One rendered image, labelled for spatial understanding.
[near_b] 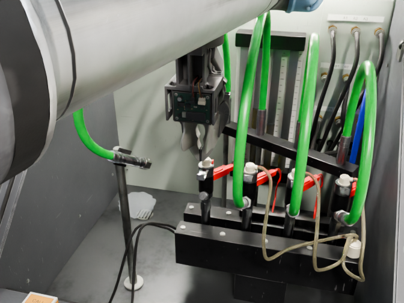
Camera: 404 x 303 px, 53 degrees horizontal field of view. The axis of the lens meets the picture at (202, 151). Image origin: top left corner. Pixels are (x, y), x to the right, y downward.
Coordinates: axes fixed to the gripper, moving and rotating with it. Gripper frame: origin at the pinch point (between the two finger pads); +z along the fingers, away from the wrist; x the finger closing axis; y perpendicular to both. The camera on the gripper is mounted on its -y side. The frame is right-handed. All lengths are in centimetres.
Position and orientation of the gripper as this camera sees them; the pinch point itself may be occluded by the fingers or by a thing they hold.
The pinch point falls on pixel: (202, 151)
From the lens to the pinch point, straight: 67.2
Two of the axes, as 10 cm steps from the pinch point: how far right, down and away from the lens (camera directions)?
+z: 0.0, 8.7, 5.0
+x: 9.7, 1.2, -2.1
